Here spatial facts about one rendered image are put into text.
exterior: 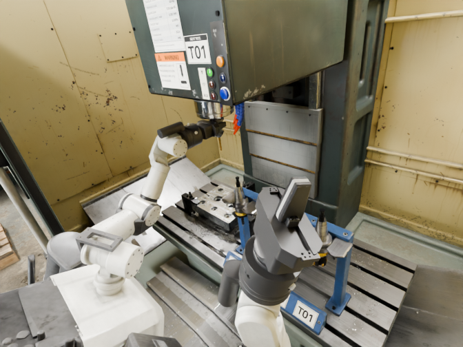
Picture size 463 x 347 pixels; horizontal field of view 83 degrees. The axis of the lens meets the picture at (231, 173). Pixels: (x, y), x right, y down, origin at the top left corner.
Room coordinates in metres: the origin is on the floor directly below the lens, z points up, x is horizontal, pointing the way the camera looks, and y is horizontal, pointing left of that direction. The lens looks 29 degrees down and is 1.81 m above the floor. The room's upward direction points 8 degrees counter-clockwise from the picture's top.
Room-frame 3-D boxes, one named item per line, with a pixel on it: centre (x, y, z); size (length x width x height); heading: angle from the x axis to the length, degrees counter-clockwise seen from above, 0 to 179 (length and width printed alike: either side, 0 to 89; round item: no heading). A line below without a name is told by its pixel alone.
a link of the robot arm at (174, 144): (0.92, 0.18, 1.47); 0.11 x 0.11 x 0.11; 42
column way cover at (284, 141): (1.37, -0.30, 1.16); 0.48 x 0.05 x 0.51; 42
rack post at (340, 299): (0.57, -0.32, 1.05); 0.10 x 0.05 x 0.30; 132
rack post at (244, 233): (0.90, -0.02, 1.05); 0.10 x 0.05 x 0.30; 132
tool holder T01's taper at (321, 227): (0.58, -0.24, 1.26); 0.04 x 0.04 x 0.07
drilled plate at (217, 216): (1.16, 0.06, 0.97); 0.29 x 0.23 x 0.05; 42
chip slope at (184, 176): (1.56, 0.48, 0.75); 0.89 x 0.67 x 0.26; 132
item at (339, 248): (0.54, -0.28, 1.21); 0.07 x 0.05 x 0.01; 132
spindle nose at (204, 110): (1.07, 0.03, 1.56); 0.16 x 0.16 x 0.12
